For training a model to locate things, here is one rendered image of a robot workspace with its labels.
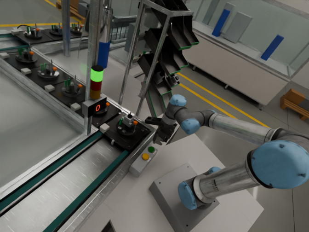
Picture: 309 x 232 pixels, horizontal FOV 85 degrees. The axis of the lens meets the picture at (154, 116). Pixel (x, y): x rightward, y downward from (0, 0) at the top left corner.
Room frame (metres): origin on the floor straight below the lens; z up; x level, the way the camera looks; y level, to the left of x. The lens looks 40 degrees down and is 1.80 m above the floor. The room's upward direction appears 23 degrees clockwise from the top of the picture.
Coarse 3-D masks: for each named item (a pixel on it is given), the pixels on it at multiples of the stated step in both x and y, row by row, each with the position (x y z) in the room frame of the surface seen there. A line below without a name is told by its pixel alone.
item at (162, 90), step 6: (144, 54) 1.06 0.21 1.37; (150, 54) 1.12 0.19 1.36; (138, 60) 1.05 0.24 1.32; (144, 60) 1.03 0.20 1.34; (150, 60) 1.16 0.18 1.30; (144, 66) 1.03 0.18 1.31; (150, 66) 1.01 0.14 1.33; (156, 66) 1.14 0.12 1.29; (144, 72) 1.02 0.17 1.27; (156, 72) 1.11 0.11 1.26; (162, 72) 1.11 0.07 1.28; (162, 78) 1.10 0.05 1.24; (156, 84) 1.02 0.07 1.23; (162, 84) 1.06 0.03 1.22; (168, 84) 1.08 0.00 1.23; (156, 90) 0.96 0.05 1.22; (162, 90) 1.02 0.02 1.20; (168, 90) 1.06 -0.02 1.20
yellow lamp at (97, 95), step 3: (90, 90) 0.60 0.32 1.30; (99, 90) 0.61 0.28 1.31; (90, 93) 0.60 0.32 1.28; (93, 93) 0.60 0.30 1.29; (96, 93) 0.60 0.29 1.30; (99, 93) 0.62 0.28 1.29; (90, 96) 0.60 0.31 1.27; (93, 96) 0.60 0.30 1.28; (96, 96) 0.60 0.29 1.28; (99, 96) 0.62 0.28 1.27
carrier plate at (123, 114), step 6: (120, 114) 0.88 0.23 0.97; (126, 114) 0.90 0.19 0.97; (114, 120) 0.80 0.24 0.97; (114, 126) 0.75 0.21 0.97; (138, 126) 0.84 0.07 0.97; (144, 126) 0.86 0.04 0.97; (108, 132) 0.69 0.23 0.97; (114, 132) 0.71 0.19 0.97; (138, 132) 0.79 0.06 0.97; (144, 132) 0.81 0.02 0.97; (114, 138) 0.66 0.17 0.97; (120, 138) 0.68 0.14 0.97; (126, 138) 0.70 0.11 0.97; (132, 138) 0.72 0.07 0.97; (138, 138) 0.74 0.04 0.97; (120, 144) 0.64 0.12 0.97; (126, 144) 0.66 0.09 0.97; (132, 144) 0.67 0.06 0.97; (126, 150) 0.63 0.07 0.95
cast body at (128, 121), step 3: (129, 114) 0.78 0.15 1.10; (123, 117) 0.78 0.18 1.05; (126, 117) 0.75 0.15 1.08; (129, 117) 0.76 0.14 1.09; (132, 117) 0.77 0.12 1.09; (123, 120) 0.76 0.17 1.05; (126, 120) 0.75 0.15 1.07; (129, 120) 0.75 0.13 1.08; (132, 120) 0.78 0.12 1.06; (126, 123) 0.75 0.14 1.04; (129, 123) 0.75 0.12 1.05; (132, 123) 0.76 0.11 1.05; (129, 126) 0.74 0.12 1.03
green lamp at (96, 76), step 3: (93, 72) 0.60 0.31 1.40; (96, 72) 0.60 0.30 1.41; (99, 72) 0.60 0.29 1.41; (102, 72) 0.62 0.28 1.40; (93, 75) 0.59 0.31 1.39; (96, 75) 0.60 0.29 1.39; (99, 75) 0.60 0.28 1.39; (102, 75) 0.62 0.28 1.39; (93, 78) 0.59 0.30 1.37; (96, 78) 0.60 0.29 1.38; (99, 78) 0.61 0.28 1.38; (102, 78) 0.63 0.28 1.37
